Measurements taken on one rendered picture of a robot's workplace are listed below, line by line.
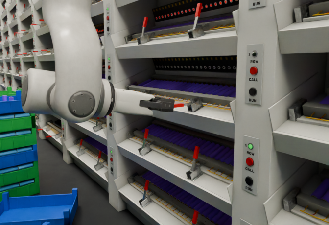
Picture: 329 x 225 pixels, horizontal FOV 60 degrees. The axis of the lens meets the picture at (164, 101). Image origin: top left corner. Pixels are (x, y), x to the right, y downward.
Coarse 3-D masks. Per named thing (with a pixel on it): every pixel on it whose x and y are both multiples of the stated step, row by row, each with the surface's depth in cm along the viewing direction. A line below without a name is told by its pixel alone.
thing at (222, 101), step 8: (136, 88) 108; (144, 88) 103; (152, 88) 100; (168, 96) 91; (176, 96) 88; (184, 96) 85; (192, 96) 82; (200, 96) 79; (208, 96) 77; (216, 96) 75; (224, 96) 74; (216, 104) 75; (224, 104) 72
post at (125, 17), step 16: (112, 0) 109; (144, 0) 116; (112, 16) 110; (128, 16) 112; (144, 16) 116; (112, 32) 111; (112, 48) 112; (112, 64) 113; (128, 64) 114; (144, 64) 119; (112, 80) 114; (112, 144) 119; (128, 160) 119; (112, 176) 121; (112, 192) 123
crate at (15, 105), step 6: (18, 90) 143; (12, 96) 142; (18, 96) 143; (0, 102) 121; (6, 102) 123; (12, 102) 125; (18, 102) 126; (0, 108) 122; (6, 108) 123; (12, 108) 125; (18, 108) 127
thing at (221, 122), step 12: (144, 72) 119; (156, 72) 118; (168, 72) 111; (180, 72) 105; (192, 72) 99; (204, 72) 94; (216, 72) 90; (228, 72) 86; (120, 84) 113; (132, 84) 114; (180, 108) 82; (204, 108) 77; (216, 108) 74; (168, 120) 87; (180, 120) 82; (192, 120) 77; (204, 120) 72; (216, 120) 68; (228, 120) 66; (216, 132) 70; (228, 132) 67
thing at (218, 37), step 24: (192, 0) 94; (216, 0) 87; (144, 24) 96; (168, 24) 106; (192, 24) 83; (216, 24) 75; (120, 48) 106; (144, 48) 93; (168, 48) 83; (192, 48) 75; (216, 48) 68
